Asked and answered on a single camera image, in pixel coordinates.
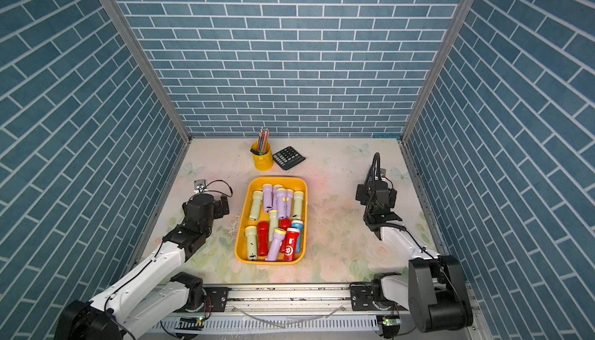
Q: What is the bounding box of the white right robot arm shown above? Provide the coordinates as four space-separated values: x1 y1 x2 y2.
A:
356 177 474 333

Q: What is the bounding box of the plain red flashlight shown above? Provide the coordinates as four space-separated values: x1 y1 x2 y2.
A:
257 221 269 256
279 219 291 254

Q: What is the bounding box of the aluminium front rail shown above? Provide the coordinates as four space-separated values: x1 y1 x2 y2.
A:
83 282 494 340

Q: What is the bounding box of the pale green flashlight yellow head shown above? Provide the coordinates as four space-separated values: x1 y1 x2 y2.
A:
291 191 305 220

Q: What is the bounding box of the metal corner frame post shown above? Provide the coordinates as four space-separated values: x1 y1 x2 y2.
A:
401 0 474 143
99 0 192 144

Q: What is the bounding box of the metal corner frame post right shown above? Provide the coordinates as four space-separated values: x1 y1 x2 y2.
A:
401 0 474 143

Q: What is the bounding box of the red flashlight white head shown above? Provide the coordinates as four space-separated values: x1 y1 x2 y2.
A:
283 227 301 262

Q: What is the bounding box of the yellow pencil cup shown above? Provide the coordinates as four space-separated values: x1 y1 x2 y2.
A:
250 142 274 171

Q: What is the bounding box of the coloured pencils bunch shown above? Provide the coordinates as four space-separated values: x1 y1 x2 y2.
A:
257 128 269 155

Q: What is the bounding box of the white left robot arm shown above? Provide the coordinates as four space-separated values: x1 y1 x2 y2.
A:
54 193 229 339

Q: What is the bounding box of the black calculator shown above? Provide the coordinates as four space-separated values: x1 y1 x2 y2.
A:
273 146 305 171

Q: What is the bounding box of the metal corner frame post left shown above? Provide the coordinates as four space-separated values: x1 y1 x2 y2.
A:
99 0 192 144

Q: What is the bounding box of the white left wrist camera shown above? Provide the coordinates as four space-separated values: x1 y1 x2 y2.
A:
194 179 208 194

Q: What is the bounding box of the yellow plastic tray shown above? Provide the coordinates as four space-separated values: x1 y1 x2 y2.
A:
234 176 308 266

